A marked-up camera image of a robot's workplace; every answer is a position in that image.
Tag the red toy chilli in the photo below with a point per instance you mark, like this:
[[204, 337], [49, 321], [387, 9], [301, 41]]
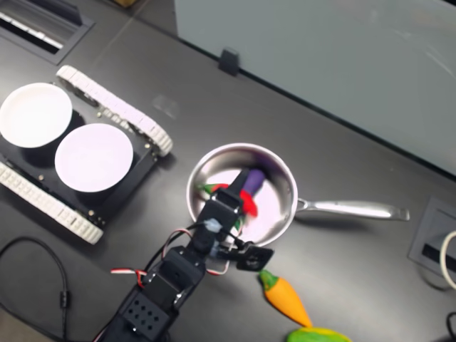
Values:
[[249, 203]]

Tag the yellow green toy corn cob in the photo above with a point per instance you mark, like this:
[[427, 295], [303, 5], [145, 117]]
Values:
[[317, 335]]

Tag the white bowl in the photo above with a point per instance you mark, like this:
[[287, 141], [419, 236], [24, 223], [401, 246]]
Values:
[[35, 114], [94, 156]]

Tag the purple toy aubergine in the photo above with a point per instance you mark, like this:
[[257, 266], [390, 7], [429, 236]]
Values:
[[256, 180]]

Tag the black square gripper camera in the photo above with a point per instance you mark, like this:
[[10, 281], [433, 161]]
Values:
[[254, 256]]

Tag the white power strip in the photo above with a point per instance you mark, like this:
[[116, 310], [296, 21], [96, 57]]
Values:
[[39, 35]]

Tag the orange toy carrot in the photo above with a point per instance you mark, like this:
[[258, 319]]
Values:
[[285, 297]]

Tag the frosted glass partition panel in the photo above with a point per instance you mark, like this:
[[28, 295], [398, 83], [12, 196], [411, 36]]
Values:
[[320, 53]]

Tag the black partition clip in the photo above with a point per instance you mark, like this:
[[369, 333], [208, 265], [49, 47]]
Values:
[[228, 62]]

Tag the brown cardboard box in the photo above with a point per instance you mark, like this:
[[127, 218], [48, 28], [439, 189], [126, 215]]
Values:
[[126, 2]]

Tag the pale grey putty lump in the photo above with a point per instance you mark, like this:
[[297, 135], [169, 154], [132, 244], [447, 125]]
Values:
[[213, 225]]

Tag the black vehicle with white tracks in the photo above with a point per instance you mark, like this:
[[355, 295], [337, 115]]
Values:
[[121, 107]]

